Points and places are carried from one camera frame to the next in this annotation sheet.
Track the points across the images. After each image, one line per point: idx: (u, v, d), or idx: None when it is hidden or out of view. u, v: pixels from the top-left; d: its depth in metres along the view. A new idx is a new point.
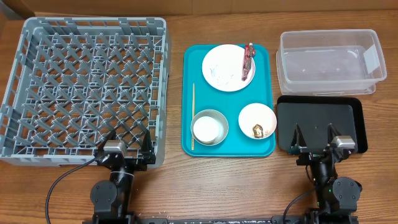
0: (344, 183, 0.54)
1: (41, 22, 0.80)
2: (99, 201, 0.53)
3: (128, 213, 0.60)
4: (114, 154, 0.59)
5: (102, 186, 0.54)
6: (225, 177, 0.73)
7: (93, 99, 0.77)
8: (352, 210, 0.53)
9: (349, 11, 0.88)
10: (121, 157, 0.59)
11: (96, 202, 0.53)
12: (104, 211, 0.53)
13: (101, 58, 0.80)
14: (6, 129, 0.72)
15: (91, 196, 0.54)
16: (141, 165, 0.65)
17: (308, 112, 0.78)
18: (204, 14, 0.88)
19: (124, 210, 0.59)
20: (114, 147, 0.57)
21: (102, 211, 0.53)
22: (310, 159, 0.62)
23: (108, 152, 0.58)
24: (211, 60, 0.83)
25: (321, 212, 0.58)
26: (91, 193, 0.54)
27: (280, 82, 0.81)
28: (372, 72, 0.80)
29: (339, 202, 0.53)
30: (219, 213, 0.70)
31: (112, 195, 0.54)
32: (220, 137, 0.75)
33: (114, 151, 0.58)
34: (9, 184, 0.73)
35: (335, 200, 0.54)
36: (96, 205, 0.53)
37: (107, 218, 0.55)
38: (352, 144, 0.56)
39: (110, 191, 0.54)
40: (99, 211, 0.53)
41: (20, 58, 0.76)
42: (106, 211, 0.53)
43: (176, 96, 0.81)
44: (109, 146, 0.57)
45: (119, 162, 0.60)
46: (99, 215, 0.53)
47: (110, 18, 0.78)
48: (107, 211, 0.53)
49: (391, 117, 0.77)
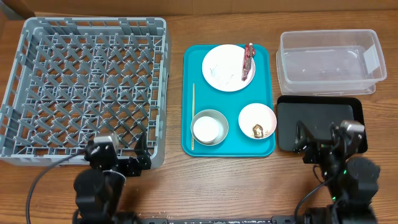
0: (360, 163, 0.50)
1: (41, 22, 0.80)
2: (83, 190, 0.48)
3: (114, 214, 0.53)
4: (104, 145, 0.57)
5: (87, 173, 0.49)
6: (225, 177, 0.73)
7: (93, 99, 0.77)
8: (372, 191, 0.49)
9: (349, 11, 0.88)
10: (112, 149, 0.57)
11: (79, 191, 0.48)
12: (87, 200, 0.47)
13: (101, 58, 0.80)
14: (6, 129, 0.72)
15: (75, 187, 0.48)
16: (135, 169, 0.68)
17: (309, 112, 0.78)
18: (204, 14, 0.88)
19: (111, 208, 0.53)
20: (105, 137, 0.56)
21: (85, 201, 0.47)
22: (319, 152, 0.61)
23: (98, 143, 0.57)
24: (211, 60, 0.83)
25: (340, 206, 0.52)
26: (74, 183, 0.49)
27: (280, 82, 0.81)
28: (372, 73, 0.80)
29: (358, 183, 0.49)
30: (219, 213, 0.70)
31: (98, 182, 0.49)
32: (220, 137, 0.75)
33: (105, 141, 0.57)
34: (9, 184, 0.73)
35: (351, 184, 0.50)
36: (79, 195, 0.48)
37: (91, 213, 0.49)
38: (362, 127, 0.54)
39: (96, 178, 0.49)
40: (81, 201, 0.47)
41: (20, 59, 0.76)
42: (91, 203, 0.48)
43: (176, 96, 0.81)
44: (100, 136, 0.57)
45: (109, 155, 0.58)
46: (81, 206, 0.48)
47: (109, 18, 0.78)
48: (92, 205, 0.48)
49: (391, 117, 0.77)
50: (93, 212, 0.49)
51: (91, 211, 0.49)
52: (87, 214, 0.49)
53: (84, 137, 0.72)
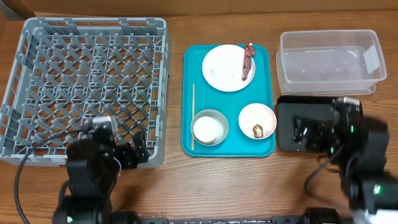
0: (367, 121, 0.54)
1: (41, 22, 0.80)
2: (75, 157, 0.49)
3: (105, 193, 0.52)
4: (102, 125, 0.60)
5: (84, 142, 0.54)
6: (225, 177, 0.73)
7: (93, 99, 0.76)
8: (382, 142, 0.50)
9: (349, 11, 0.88)
10: (109, 129, 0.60)
11: (71, 157, 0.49)
12: (77, 164, 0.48)
13: (101, 58, 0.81)
14: (6, 129, 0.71)
15: (68, 155, 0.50)
16: (132, 160, 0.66)
17: (309, 112, 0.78)
18: (204, 14, 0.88)
19: (101, 185, 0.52)
20: (104, 117, 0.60)
21: (75, 165, 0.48)
22: (321, 132, 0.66)
23: (97, 123, 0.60)
24: (211, 60, 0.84)
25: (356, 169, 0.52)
26: (68, 152, 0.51)
27: (280, 82, 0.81)
28: (372, 73, 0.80)
29: (368, 132, 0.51)
30: (219, 213, 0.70)
31: (92, 149, 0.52)
32: (220, 137, 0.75)
33: (102, 121, 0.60)
34: (9, 184, 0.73)
35: (361, 142, 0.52)
36: (69, 160, 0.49)
37: (80, 183, 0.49)
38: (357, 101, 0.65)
39: (90, 145, 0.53)
40: (71, 165, 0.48)
41: (20, 59, 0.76)
42: (81, 168, 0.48)
43: (176, 96, 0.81)
44: (99, 117, 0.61)
45: (105, 137, 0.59)
46: (69, 172, 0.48)
47: (109, 18, 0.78)
48: (82, 170, 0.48)
49: (391, 117, 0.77)
50: (82, 181, 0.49)
51: (79, 179, 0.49)
52: (76, 183, 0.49)
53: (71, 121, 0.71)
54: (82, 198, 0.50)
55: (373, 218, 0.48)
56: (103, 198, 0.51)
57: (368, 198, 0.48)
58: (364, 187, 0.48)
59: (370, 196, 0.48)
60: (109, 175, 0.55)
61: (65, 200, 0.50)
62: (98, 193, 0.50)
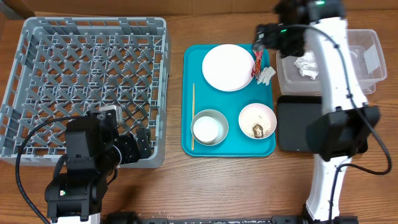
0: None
1: (41, 22, 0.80)
2: (75, 126, 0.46)
3: (104, 171, 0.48)
4: (108, 112, 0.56)
5: (81, 120, 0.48)
6: (225, 177, 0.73)
7: (93, 99, 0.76)
8: None
9: (350, 11, 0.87)
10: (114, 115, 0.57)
11: (70, 127, 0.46)
12: (76, 135, 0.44)
13: (101, 58, 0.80)
14: (6, 129, 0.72)
15: (67, 125, 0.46)
16: (133, 152, 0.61)
17: (310, 113, 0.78)
18: (203, 14, 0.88)
19: (99, 162, 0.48)
20: (110, 106, 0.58)
21: (75, 136, 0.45)
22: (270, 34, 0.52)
23: (102, 110, 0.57)
24: (211, 59, 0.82)
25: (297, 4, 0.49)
26: (68, 122, 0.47)
27: (279, 82, 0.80)
28: (372, 72, 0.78)
29: None
30: (219, 213, 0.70)
31: (93, 123, 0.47)
32: (220, 137, 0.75)
33: (107, 109, 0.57)
34: (10, 184, 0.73)
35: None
36: (69, 130, 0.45)
37: (78, 154, 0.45)
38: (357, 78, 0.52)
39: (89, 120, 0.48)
40: (70, 135, 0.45)
41: (20, 58, 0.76)
42: (80, 137, 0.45)
43: (176, 96, 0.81)
44: (104, 107, 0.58)
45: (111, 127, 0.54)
46: (68, 140, 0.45)
47: (109, 18, 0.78)
48: (81, 140, 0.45)
49: (392, 117, 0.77)
50: (80, 152, 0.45)
51: (78, 149, 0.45)
52: (74, 155, 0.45)
53: (73, 105, 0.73)
54: (77, 172, 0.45)
55: (321, 39, 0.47)
56: (99, 174, 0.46)
57: (313, 10, 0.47)
58: (310, 5, 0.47)
59: (314, 9, 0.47)
60: (106, 158, 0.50)
61: (59, 175, 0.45)
62: (95, 168, 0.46)
